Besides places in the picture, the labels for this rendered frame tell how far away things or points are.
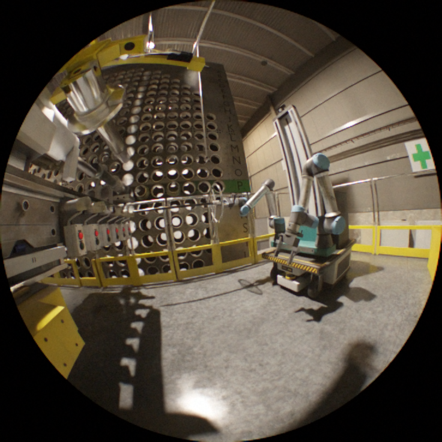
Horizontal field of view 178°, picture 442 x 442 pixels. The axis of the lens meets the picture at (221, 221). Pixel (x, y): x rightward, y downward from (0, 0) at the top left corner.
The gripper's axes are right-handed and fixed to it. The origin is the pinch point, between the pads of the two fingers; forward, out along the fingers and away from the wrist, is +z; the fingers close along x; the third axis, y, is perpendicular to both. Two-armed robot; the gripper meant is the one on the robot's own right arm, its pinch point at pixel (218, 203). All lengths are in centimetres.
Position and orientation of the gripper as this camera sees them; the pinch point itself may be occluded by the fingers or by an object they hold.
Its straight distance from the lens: 140.0
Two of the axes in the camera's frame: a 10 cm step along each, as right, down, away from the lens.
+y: -1.0, 8.1, 5.8
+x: -3.3, -5.8, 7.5
